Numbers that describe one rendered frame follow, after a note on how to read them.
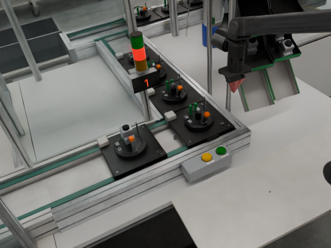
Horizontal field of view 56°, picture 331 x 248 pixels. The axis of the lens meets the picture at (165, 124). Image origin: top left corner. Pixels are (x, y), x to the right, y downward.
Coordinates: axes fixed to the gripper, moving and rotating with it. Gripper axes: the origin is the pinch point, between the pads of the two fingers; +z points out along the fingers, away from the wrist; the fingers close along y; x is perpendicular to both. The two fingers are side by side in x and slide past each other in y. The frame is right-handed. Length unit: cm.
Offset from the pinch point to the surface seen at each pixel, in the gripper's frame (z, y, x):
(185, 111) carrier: 27.5, 5.9, -27.8
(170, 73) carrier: 28, -3, -64
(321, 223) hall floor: 122, -68, 17
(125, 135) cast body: 18.1, 39.8, -16.7
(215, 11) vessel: 13, -52, -93
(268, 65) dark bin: 2.8, -25.3, -10.2
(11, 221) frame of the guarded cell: 17, 87, 3
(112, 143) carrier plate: 28, 45, -26
